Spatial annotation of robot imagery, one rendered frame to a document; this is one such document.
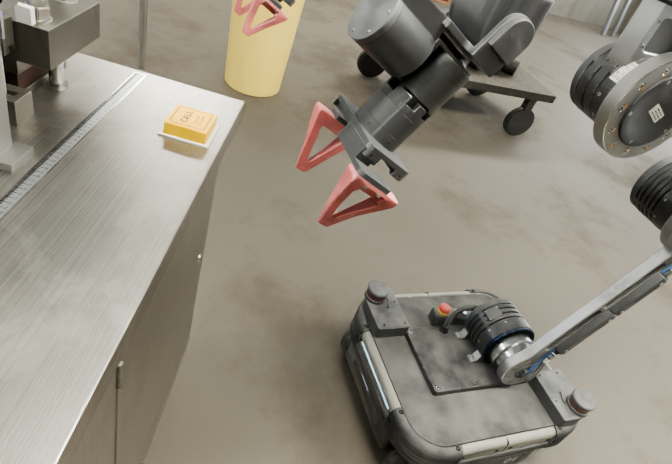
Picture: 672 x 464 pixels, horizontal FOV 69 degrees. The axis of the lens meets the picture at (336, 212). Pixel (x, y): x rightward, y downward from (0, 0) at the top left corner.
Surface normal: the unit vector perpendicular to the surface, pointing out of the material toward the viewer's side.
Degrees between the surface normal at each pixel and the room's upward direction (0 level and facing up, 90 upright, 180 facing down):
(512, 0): 90
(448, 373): 0
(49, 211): 0
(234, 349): 0
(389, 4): 61
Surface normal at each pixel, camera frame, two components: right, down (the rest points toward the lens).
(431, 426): 0.28, -0.76
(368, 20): -0.66, -0.40
